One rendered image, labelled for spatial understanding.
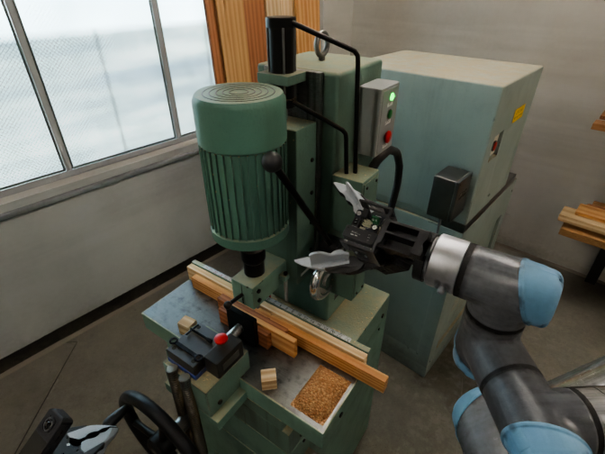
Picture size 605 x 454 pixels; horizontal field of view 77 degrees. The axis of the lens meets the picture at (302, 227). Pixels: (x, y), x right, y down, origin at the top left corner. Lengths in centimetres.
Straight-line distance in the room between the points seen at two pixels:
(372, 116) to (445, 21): 212
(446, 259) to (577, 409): 21
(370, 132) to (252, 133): 34
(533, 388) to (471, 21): 260
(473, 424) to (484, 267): 37
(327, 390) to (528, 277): 53
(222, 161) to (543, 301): 54
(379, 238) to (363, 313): 73
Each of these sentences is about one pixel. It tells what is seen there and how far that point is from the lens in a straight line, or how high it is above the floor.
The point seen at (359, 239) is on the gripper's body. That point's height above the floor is 138.
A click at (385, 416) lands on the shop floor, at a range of 199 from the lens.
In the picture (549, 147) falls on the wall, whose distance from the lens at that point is 290.
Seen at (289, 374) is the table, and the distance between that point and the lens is 96.
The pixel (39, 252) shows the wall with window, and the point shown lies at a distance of 224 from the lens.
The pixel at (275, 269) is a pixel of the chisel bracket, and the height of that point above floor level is 107.
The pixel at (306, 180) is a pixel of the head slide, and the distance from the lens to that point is 88.
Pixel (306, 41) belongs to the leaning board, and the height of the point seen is 134.
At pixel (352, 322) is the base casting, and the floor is 80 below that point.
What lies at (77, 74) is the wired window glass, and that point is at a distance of 216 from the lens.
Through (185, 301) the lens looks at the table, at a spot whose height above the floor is 90.
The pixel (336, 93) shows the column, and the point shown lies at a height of 148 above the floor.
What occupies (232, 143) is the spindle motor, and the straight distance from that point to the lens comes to 70.
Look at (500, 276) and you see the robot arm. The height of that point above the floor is 138.
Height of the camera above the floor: 168
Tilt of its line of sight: 33 degrees down
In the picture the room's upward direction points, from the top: straight up
